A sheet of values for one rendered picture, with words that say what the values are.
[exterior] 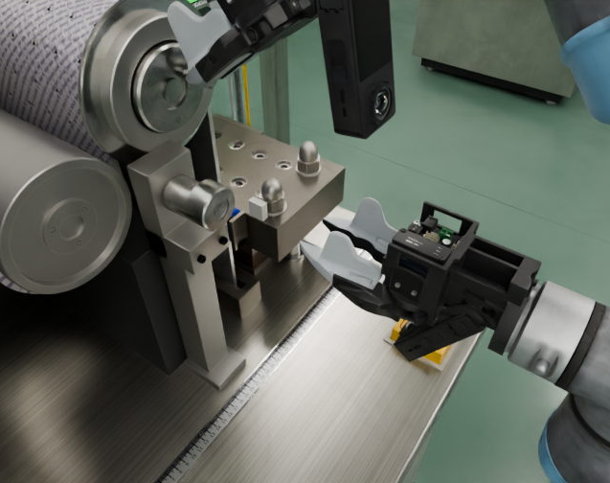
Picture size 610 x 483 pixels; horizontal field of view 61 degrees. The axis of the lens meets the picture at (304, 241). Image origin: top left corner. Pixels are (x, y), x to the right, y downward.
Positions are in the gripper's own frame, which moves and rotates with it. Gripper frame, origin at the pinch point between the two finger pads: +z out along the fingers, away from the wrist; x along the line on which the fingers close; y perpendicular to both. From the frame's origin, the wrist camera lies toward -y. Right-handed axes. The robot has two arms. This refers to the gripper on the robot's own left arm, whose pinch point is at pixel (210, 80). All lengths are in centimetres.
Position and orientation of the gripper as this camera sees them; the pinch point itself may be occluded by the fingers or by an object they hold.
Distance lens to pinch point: 45.4
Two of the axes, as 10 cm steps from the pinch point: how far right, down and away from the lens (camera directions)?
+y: -5.2, -8.1, -2.6
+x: -5.8, 5.6, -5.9
